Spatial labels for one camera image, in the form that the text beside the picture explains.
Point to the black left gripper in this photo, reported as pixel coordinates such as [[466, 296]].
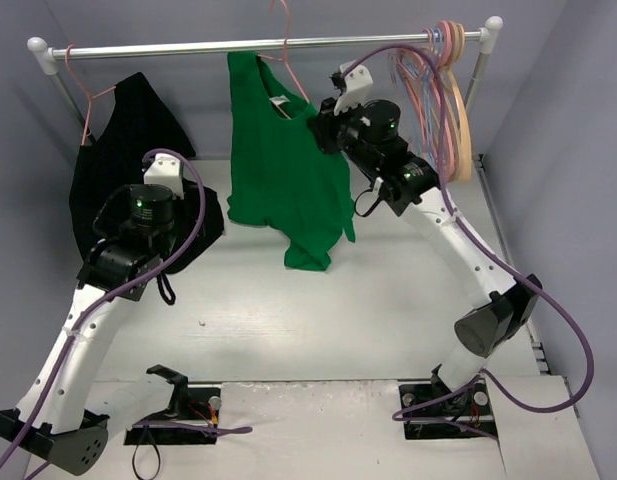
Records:
[[189, 198]]

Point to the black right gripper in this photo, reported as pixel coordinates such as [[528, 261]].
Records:
[[326, 129]]

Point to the green t shirt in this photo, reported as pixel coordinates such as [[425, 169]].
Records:
[[279, 177]]

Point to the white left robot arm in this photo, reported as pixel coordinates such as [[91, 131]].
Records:
[[55, 421]]

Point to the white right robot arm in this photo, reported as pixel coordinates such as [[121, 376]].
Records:
[[501, 305]]

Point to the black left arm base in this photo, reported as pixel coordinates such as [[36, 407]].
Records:
[[187, 404]]

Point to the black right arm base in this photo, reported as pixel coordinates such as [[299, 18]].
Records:
[[430, 411]]

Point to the black t shirt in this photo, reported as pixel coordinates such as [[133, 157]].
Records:
[[140, 122]]

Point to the beige plastic hanger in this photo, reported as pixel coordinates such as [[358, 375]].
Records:
[[460, 125]]

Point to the metal clothes rack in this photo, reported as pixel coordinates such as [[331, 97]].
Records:
[[47, 56]]

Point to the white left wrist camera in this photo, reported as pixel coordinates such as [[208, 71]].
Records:
[[164, 170]]

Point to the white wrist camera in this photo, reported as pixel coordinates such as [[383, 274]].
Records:
[[164, 170], [354, 87]]

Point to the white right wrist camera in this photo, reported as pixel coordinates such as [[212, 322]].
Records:
[[354, 87]]

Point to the blue wire hanger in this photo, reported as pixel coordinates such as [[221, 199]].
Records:
[[416, 83]]

